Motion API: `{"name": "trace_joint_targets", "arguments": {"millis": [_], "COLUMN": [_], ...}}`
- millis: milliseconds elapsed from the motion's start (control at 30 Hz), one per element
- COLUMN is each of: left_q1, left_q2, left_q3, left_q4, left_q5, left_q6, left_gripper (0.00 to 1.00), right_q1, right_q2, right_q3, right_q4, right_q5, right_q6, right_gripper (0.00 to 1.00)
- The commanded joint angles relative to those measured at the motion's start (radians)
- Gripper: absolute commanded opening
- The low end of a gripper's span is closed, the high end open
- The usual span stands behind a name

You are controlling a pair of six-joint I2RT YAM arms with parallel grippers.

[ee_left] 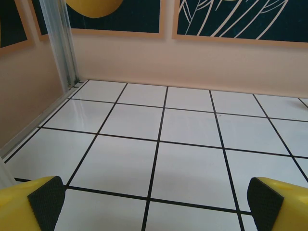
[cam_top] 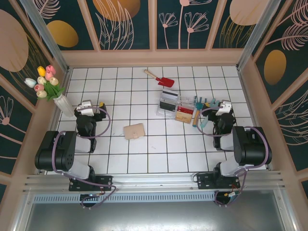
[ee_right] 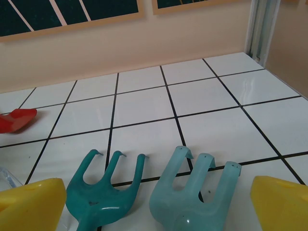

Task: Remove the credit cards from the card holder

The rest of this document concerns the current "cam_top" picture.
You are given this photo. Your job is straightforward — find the beige card holder wallet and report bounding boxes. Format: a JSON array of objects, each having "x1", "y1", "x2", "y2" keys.
[{"x1": 123, "y1": 123, "x2": 144, "y2": 141}]

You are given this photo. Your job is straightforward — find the red card white print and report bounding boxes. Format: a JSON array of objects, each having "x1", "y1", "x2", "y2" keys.
[{"x1": 177, "y1": 107, "x2": 195, "y2": 116}]

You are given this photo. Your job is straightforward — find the clear acrylic card organizer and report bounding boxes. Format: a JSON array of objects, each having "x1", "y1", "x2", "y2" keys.
[{"x1": 156, "y1": 88, "x2": 197, "y2": 124}]

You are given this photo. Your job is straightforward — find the gold card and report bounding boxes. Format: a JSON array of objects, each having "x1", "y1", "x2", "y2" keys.
[{"x1": 175, "y1": 112, "x2": 193, "y2": 124}]

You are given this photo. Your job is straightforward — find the white magnetic stripe card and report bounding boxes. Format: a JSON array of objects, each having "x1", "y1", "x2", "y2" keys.
[{"x1": 161, "y1": 89, "x2": 179, "y2": 101}]

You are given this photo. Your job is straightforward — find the teal toy rake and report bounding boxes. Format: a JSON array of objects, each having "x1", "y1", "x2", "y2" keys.
[{"x1": 192, "y1": 95, "x2": 207, "y2": 128}]

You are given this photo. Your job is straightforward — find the light blue toy rake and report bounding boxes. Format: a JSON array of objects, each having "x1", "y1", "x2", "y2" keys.
[{"x1": 199, "y1": 98, "x2": 223, "y2": 128}]

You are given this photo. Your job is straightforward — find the white ribbed vase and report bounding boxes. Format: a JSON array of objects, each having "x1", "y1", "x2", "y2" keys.
[{"x1": 53, "y1": 94, "x2": 77, "y2": 118}]

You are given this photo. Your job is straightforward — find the red toy shovel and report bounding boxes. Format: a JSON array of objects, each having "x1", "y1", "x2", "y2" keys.
[{"x1": 143, "y1": 69, "x2": 175, "y2": 88}]

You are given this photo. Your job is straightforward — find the green artificial tulip leaves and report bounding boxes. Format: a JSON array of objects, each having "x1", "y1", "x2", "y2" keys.
[{"x1": 44, "y1": 81, "x2": 65, "y2": 102}]

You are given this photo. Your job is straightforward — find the grey metal panel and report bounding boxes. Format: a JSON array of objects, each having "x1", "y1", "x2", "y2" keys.
[{"x1": 14, "y1": 190, "x2": 296, "y2": 231}]

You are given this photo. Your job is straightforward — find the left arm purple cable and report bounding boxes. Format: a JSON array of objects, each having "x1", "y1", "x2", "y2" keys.
[{"x1": 51, "y1": 106, "x2": 118, "y2": 209}]

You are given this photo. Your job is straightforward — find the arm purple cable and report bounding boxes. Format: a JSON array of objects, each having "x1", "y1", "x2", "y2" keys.
[
  {"x1": 196, "y1": 107, "x2": 270, "y2": 207},
  {"x1": 51, "y1": 106, "x2": 118, "y2": 209}
]

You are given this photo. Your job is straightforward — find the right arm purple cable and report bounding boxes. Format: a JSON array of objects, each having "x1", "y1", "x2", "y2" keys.
[{"x1": 196, "y1": 107, "x2": 270, "y2": 207}]

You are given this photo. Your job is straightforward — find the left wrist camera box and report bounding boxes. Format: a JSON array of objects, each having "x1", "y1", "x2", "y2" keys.
[{"x1": 78, "y1": 100, "x2": 95, "y2": 116}]

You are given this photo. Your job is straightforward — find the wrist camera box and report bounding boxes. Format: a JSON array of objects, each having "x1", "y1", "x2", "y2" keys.
[
  {"x1": 216, "y1": 100, "x2": 233, "y2": 117},
  {"x1": 78, "y1": 100, "x2": 95, "y2": 116}
]

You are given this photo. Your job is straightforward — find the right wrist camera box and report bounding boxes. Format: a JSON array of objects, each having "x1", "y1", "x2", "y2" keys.
[{"x1": 216, "y1": 100, "x2": 233, "y2": 117}]

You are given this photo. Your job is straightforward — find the aluminium rail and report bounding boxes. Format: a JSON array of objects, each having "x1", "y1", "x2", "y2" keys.
[{"x1": 23, "y1": 170, "x2": 287, "y2": 195}]

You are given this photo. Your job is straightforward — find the aluminium frame post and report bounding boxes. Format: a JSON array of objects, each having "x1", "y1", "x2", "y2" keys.
[
  {"x1": 19, "y1": 0, "x2": 70, "y2": 75},
  {"x1": 237, "y1": 0, "x2": 288, "y2": 70}
]

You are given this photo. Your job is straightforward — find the grey slotted cable duct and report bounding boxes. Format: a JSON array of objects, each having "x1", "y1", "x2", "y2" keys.
[{"x1": 32, "y1": 192, "x2": 216, "y2": 203}]

